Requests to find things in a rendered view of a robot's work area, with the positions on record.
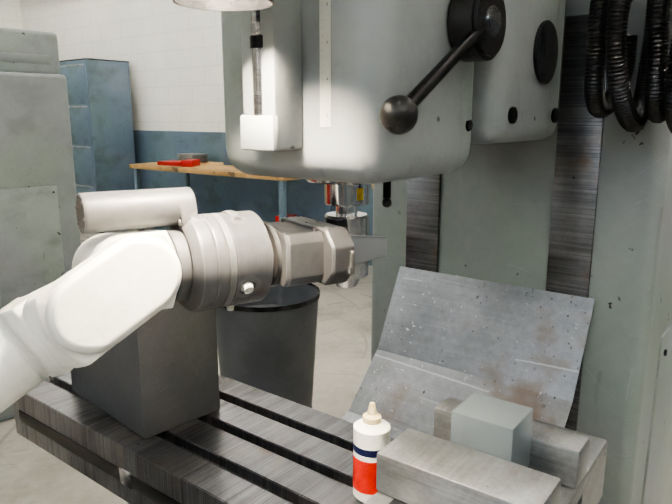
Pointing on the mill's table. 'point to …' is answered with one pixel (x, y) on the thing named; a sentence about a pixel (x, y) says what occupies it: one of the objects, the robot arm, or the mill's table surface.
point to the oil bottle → (377, 439)
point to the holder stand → (157, 372)
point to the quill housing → (361, 94)
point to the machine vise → (544, 457)
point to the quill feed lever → (485, 32)
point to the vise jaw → (457, 475)
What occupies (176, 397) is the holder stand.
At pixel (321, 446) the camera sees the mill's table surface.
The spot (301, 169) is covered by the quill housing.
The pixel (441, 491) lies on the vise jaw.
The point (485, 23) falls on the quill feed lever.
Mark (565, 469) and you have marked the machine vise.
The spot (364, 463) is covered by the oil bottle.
